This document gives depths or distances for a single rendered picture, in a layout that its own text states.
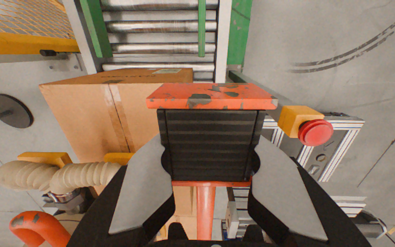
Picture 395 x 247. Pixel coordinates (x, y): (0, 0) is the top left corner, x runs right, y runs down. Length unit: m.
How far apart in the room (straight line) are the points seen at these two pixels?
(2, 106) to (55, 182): 2.18
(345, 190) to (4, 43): 1.33
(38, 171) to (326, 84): 1.82
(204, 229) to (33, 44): 0.82
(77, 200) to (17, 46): 0.60
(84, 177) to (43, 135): 2.15
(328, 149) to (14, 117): 3.27
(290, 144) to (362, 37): 1.00
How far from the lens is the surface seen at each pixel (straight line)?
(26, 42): 0.83
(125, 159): 0.34
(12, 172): 0.38
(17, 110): 2.38
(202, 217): 0.21
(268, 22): 1.42
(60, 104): 0.56
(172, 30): 0.79
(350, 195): 0.86
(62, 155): 0.43
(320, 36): 1.62
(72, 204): 0.38
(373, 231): 1.04
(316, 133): 0.41
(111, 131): 0.51
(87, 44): 0.90
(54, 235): 0.35
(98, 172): 0.29
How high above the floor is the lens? 1.31
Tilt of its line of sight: 63 degrees down
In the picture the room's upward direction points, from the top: 176 degrees counter-clockwise
